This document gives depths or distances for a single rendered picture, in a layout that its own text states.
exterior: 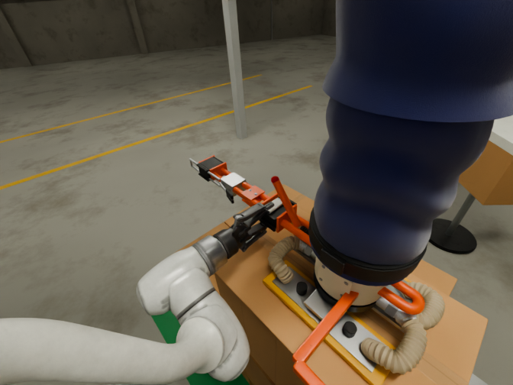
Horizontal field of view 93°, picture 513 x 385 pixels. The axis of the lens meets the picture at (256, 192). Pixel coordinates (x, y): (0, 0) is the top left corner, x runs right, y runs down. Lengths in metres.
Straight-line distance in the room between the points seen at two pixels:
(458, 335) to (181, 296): 0.65
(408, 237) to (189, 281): 0.43
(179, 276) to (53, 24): 14.95
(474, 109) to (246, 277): 0.63
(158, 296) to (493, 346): 2.02
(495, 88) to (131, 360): 0.53
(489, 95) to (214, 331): 0.53
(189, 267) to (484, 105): 0.55
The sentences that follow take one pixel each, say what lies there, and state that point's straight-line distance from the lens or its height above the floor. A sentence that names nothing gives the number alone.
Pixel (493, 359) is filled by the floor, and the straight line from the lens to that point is 2.20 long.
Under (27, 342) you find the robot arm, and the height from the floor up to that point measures 1.44.
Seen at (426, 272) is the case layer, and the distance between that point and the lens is 1.61.
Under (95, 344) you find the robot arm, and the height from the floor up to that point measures 1.38.
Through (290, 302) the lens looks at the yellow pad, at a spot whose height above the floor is 1.09.
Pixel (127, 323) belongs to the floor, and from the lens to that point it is 2.12.
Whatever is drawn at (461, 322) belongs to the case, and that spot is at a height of 1.06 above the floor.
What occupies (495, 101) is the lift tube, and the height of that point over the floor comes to 1.62.
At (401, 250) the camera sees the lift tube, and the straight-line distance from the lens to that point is 0.47.
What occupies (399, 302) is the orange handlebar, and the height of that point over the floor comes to 1.20.
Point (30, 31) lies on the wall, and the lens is 15.58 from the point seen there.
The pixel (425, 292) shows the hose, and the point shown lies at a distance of 0.75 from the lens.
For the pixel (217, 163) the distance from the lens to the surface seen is 0.94.
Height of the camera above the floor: 1.71
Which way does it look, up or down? 38 degrees down
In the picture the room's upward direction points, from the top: 4 degrees counter-clockwise
